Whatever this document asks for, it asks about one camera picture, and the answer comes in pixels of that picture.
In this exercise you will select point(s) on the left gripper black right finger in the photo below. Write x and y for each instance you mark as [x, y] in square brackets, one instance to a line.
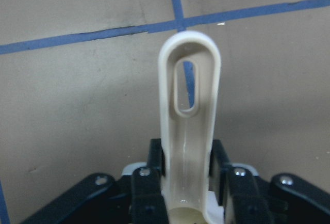
[247, 198]

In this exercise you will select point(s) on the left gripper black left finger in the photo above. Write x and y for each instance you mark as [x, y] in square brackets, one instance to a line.
[99, 198]

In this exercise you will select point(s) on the white plastic dustpan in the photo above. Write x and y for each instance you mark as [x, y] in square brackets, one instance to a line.
[187, 134]

